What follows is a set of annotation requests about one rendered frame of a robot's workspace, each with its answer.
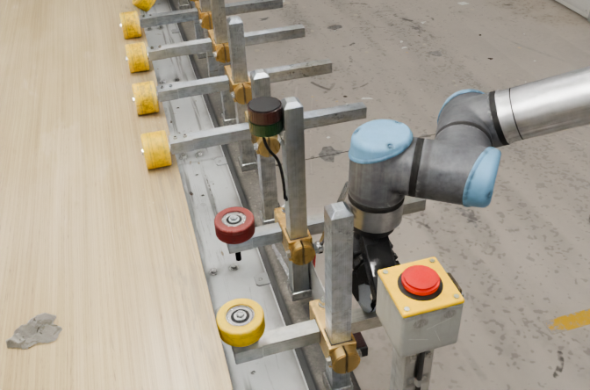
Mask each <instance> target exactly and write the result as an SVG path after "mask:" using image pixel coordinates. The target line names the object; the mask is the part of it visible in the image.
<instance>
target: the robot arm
mask: <svg viewBox="0 0 590 390"><path fill-rule="evenodd" d="M589 124H590V66H588V67H584V68H582V69H575V70H573V71H569V72H566V73H563V74H559V75H556V76H550V77H547V78H544V79H540V80H537V81H534V82H531V83H525V84H522V85H518V86H515V87H512V88H508V89H505V90H494V91H490V92H487V93H484V92H482V91H480V90H473V89H467V90H460V91H458V92H456V93H454V94H452V95H451V96H450V97H448V98H447V100H446V101H445V102H444V104H443V106H442V109H441V111H440V112H439V114H438V118H437V129H436V133H435V139H434V140H431V139H424V138H418V137H413V133H412V131H411V130H410V128H409V127H408V126H407V125H405V124H404V123H402V122H398V121H396V120H392V119H376V120H372V121H369V122H366V123H364V124H362V125H361V126H359V127H358V128H357V129H356V130H355V132H354V133H353V134H352V136H351V143H350V149H349V186H348V203H347V204H348V206H349V209H350V210H351V212H352V213H353V215H354V230H353V231H354V232H353V271H352V293H353V295H354V297H355V299H356V301H357V302H358V304H359V306H360V307H361V308H362V310H363V311H364V312H366V313H370V312H374V311H375V310H376V306H377V289H378V270H382V269H385V268H389V267H393V266H396V265H400V263H399V261H398V260H397V261H396V259H397V258H398V256H397V255H396V253H395V252H394V251H393V250H392V248H393V245H392V243H391V241H390V240H389V236H388V235H390V234H391V233H392V232H393V230H394V229H395V228H396V227H397V226H398V225H399V224H400V223H401V221H402V214H403V207H404V200H405V196H410V197H416V198H420V199H430V200H435V201H441V202H446V203H451V204H457V205H462V206H465V207H471V206H473V207H481V208H484V207H487V206H489V205H490V203H491V200H492V195H493V188H494V185H495V180H496V177H497V172H498V168H499V164H500V157H501V152H500V150H498V149H497V148H498V147H502V146H506V145H510V144H513V143H514V142H516V141H522V140H526V139H529V138H534V137H537V136H541V135H545V134H552V133H555V132H559V131H564V130H567V129H571V128H574V127H579V126H585V125H589ZM371 295H372V300H371Z"/></svg>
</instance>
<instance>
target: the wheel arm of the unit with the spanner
mask: <svg viewBox="0 0 590 390"><path fill-rule="evenodd" d="M425 208H426V200H425V199H420V198H416V197H410V196H405V200H404V207H403V214H402V215H405V214H409V213H416V212H420V211H424V210H425ZM307 228H308V230H309V232H310V234H311V235H317V234H321V233H323V231H324V213H317V214H314V215H309V216H307ZM282 241H283V239H282V230H281V228H280V226H279V224H278V222H277V223H272V224H269V225H264V226H260V227H256V228H255V233H254V235H253V236H252V237H251V238H250V239H249V240H247V241H246V242H243V243H239V244H228V243H227V248H228V252H229V254H233V253H237V252H241V251H245V250H249V249H253V248H258V247H262V246H266V245H270V244H274V243H278V242H282Z"/></svg>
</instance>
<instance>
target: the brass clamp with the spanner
mask: <svg viewBox="0 0 590 390"><path fill-rule="evenodd" d="M274 216H275V223H277V222H278V224H279V226H280V228H281V230H282V239H283V241H282V244H283V246H284V250H285V253H286V256H287V258H289V261H292V262H293V263H294V264H296V265H304V264H308V263H310V262H311V261H312V260H313V259H314V257H315V250H314V248H313V238H312V237H311V234H310V232H309V230H308V229H307V236H305V237H300V238H297V239H292V240H291V238H290V236H289V234H288V232H287V230H286V219H285V213H283V212H282V207H279V208H275V209H274Z"/></svg>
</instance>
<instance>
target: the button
mask: <svg viewBox="0 0 590 390"><path fill-rule="evenodd" d="M401 283H402V285H403V286H404V288H405V289H406V290H407V291H409V292H410V293H412V294H415V295H420V296H424V295H430V294H432V293H434V292H436V291H437V289H438V288H439V285H440V277H439V275H438V274H437V272H436V271H434V270H433V269H431V268H429V267H427V266H425V265H413V266H410V267H408V268H406V269H405V270H404V271H403V273H402V277H401Z"/></svg>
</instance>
